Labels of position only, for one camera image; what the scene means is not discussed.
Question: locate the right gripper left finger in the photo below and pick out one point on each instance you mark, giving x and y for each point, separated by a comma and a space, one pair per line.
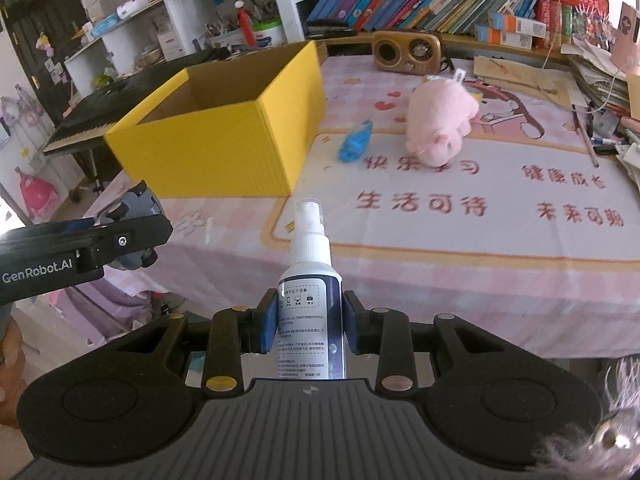
234, 332

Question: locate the white green jar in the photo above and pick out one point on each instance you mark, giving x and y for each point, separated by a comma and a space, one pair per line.
269, 34

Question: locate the white bookshelf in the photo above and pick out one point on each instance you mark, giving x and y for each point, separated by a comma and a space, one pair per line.
144, 20

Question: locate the white spray bottle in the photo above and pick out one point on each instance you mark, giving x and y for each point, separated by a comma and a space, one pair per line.
310, 316

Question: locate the blue plastic packet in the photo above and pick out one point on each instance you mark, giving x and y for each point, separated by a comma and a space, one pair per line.
356, 142

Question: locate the black electronic keyboard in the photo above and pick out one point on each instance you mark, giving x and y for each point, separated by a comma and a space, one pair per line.
85, 127

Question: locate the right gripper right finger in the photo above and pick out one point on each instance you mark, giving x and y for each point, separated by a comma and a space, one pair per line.
384, 333

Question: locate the orange white medicine box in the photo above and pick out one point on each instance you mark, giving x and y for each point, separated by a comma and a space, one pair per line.
516, 25

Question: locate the stack of papers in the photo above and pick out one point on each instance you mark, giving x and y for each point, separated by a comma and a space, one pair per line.
609, 123

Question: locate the pink plush pig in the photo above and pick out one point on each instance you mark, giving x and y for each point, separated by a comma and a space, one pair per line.
439, 117

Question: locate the tan paper sheets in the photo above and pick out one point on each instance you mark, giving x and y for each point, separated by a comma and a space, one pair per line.
557, 86

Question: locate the yellow cardboard box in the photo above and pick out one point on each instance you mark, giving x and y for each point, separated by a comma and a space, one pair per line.
235, 128

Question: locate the brown retro radio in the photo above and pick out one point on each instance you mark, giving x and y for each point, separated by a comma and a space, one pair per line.
407, 52

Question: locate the grey toy car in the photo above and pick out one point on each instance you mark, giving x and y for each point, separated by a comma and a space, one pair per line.
139, 226

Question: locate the wooden pencil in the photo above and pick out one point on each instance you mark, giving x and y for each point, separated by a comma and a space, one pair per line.
585, 138

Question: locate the pink checkered tablecloth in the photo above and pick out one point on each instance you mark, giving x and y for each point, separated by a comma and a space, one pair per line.
520, 234

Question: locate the red white bottle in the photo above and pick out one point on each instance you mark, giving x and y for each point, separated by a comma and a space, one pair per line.
245, 24

